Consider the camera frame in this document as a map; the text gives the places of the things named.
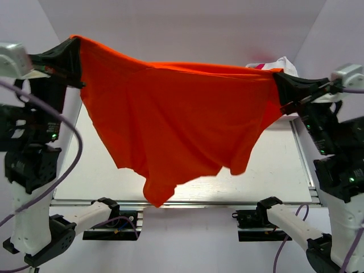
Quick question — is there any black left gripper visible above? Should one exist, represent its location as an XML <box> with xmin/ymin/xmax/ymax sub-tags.
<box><xmin>24</xmin><ymin>36</ymin><xmax>89</xmax><ymax>138</ymax></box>

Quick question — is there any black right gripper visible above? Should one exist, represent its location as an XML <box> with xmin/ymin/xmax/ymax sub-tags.
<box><xmin>272</xmin><ymin>69</ymin><xmax>338</xmax><ymax>152</ymax></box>

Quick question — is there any orange t-shirt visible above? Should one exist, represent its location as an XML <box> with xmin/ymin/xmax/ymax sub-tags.
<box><xmin>78</xmin><ymin>36</ymin><xmax>281</xmax><ymax>207</ymax></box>

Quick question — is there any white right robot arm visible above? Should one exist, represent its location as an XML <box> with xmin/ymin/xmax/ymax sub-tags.
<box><xmin>256</xmin><ymin>72</ymin><xmax>363</xmax><ymax>272</ymax></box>

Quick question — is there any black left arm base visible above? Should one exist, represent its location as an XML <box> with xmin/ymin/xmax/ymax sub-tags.
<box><xmin>82</xmin><ymin>210</ymin><xmax>143</xmax><ymax>241</ymax></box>

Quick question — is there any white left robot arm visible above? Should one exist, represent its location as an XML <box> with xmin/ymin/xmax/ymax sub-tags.
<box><xmin>1</xmin><ymin>38</ymin><xmax>120</xmax><ymax>268</ymax></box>

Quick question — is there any white t-shirt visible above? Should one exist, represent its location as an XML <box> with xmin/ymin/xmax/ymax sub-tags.
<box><xmin>262</xmin><ymin>56</ymin><xmax>298</xmax><ymax>77</ymax></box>

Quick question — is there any white plastic basket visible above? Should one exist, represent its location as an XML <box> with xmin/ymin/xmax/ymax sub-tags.
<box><xmin>246</xmin><ymin>63</ymin><xmax>265</xmax><ymax>69</ymax></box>

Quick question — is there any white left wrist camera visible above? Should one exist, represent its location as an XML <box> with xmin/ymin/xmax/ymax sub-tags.
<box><xmin>1</xmin><ymin>42</ymin><xmax>33</xmax><ymax>79</ymax></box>

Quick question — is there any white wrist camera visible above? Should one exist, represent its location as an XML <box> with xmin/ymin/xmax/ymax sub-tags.
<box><xmin>1</xmin><ymin>42</ymin><xmax>33</xmax><ymax>79</ymax></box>
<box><xmin>313</xmin><ymin>64</ymin><xmax>363</xmax><ymax>104</ymax></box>

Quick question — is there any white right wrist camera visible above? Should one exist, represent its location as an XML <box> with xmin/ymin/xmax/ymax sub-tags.
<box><xmin>313</xmin><ymin>64</ymin><xmax>363</xmax><ymax>104</ymax></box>

